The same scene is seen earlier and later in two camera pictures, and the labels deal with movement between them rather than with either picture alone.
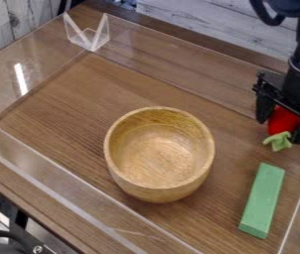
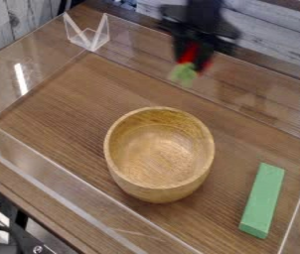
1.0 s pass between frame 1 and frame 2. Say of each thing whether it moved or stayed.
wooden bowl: stayed
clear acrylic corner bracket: stayed
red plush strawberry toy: moved
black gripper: moved
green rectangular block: stayed
